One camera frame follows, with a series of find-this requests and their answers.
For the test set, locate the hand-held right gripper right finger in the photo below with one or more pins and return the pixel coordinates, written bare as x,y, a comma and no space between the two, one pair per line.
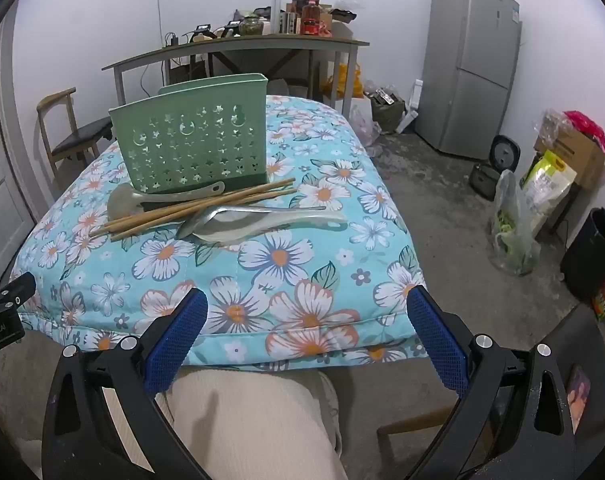
437,345

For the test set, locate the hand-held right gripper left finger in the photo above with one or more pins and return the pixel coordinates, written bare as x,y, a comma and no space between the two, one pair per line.
177,345

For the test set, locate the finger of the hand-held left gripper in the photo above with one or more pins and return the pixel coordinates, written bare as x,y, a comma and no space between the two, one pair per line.
12,292

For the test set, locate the metal spoon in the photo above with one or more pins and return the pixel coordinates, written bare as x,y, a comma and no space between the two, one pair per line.
202,220

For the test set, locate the bundle of bamboo chopsticks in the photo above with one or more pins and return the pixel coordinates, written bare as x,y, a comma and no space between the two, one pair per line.
177,211

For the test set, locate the beige plastic rice spoon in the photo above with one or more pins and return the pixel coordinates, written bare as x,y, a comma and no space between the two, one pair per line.
120,203
310,220

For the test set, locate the green plastic utensil holder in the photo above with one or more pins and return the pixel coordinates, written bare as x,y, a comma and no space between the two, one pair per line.
192,135

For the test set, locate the person's beige trouser leg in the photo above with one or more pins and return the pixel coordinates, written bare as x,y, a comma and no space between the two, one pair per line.
252,425

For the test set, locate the clear bag of greens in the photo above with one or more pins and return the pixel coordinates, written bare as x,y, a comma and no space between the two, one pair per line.
512,230

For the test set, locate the floral blue blanket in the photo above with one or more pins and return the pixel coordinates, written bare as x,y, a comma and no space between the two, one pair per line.
302,280

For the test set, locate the wooden chair with dark seat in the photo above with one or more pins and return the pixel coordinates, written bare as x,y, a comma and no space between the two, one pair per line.
80,137

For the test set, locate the black trash bin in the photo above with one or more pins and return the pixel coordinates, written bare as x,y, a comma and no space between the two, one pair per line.
594,255

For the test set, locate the yellow-green sack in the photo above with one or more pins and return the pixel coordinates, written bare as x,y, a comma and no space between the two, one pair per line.
547,180

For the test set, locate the black rice cooker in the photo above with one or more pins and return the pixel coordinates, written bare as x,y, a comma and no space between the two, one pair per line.
504,152

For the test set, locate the white plastic bag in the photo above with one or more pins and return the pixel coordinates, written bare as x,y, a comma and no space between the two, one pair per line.
365,125

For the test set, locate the cardboard box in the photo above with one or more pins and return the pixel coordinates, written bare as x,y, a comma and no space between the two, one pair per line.
579,155

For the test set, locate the green bag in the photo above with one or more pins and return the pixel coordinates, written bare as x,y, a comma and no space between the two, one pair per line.
388,110

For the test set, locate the crumpled clear plastic bag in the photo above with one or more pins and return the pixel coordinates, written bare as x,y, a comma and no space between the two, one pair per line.
552,125

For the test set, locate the pink plastic bag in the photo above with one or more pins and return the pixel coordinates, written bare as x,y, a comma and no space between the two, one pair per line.
589,127

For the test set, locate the yellow plastic bag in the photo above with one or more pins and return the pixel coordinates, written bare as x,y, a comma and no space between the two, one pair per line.
345,80

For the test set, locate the silver refrigerator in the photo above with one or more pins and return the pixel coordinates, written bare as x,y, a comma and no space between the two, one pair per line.
462,60

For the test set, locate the grey table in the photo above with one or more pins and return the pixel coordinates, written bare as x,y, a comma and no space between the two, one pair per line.
262,46

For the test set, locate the glass jar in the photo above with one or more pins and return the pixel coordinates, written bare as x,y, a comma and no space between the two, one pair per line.
251,26

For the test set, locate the red oil bottle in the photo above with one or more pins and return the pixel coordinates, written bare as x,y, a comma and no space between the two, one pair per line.
311,19

